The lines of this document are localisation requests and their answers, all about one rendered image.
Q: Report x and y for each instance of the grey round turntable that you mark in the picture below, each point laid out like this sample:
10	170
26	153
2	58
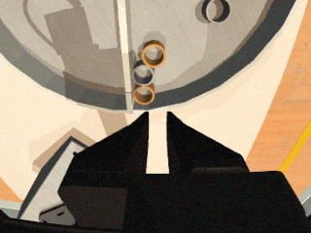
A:
78	51

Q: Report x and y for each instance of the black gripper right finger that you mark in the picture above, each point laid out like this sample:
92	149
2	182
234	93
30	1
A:
190	151

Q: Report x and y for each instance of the grey metal bushing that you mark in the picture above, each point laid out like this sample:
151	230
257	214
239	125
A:
225	15
139	80

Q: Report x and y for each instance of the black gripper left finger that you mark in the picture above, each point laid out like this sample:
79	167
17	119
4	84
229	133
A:
119	151

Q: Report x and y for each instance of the bronze bushing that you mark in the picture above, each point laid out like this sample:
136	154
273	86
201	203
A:
148	61
144	99

